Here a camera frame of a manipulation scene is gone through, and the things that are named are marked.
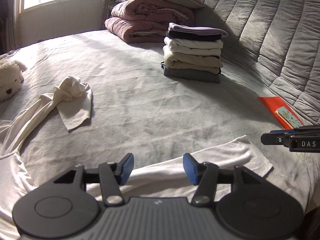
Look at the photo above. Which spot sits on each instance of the folded purple garment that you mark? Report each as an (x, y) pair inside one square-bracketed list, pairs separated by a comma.
[(197, 30)]

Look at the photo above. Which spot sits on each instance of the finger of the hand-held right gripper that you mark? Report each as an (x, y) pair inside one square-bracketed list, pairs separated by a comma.
[(275, 139), (282, 131)]

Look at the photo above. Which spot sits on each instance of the bed with grey sheet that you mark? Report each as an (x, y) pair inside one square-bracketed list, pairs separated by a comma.
[(150, 110)]

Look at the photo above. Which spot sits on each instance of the folded pink quilt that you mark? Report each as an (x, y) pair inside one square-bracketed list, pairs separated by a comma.
[(145, 17)]

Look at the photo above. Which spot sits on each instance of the white pants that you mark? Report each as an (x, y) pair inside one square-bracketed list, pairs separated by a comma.
[(225, 155)]

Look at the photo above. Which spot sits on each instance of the patterned card box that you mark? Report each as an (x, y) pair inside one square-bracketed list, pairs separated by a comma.
[(288, 117)]

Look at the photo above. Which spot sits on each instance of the folded dark garment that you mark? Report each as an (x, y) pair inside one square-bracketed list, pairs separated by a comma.
[(192, 36)]

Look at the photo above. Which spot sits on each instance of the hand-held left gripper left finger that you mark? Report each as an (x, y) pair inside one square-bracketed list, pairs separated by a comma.
[(126, 168)]

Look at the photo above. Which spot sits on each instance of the grey quilted headboard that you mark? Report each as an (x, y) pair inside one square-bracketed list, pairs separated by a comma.
[(262, 30)]

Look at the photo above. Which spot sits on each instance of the folded grey garment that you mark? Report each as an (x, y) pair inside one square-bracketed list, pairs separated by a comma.
[(192, 76)]

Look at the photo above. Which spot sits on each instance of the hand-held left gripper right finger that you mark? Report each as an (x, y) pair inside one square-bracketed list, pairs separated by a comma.
[(190, 169)]

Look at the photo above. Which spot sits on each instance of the white plush dog toy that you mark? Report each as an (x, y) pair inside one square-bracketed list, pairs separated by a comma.
[(8, 80)]

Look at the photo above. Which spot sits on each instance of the orange booklet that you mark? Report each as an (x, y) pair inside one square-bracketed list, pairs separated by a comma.
[(271, 105)]

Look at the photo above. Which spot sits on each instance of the floral patterned cloth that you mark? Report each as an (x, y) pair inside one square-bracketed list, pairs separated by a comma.
[(117, 2)]

